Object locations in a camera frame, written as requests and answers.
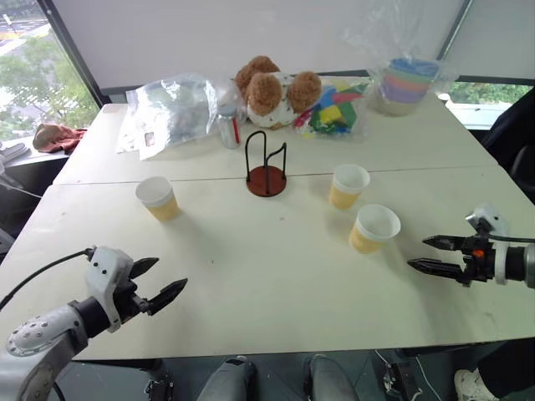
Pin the clear plastic bag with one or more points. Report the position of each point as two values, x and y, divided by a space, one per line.
175 108

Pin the brown white plush bear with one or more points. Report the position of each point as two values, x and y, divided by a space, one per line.
267 94

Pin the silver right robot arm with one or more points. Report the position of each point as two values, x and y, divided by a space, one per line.
522 265

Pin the white shoe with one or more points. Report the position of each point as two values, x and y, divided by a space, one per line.
472 386

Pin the grey rounded leg shape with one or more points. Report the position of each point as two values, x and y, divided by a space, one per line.
227 382
332 380

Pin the stack of pastel bowls in bag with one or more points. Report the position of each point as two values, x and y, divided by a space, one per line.
393 106

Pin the silver bottle with red stripe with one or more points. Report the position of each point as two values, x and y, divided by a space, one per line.
229 129

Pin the stack of colourful bowls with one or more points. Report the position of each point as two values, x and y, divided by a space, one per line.
407 81

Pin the bag of colourful blocks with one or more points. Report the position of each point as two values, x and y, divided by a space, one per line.
334 113

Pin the black office chair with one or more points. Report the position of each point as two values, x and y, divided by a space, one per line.
516 133

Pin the yellow white paper cup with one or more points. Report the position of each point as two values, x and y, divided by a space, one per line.
368 240
344 196
161 206

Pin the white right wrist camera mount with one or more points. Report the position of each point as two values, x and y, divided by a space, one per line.
495 223

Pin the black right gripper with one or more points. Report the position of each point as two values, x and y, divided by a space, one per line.
478 263

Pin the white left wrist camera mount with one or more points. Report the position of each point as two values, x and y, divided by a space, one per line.
104 275

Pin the black device under table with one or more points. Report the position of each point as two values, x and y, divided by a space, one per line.
161 386
397 378

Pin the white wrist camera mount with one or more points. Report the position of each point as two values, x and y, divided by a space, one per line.
104 275
495 223

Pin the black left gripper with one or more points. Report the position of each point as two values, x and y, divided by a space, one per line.
130 303

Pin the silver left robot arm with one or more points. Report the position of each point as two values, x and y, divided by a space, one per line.
39 334

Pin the reddish brown cloth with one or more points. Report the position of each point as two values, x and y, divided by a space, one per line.
54 138

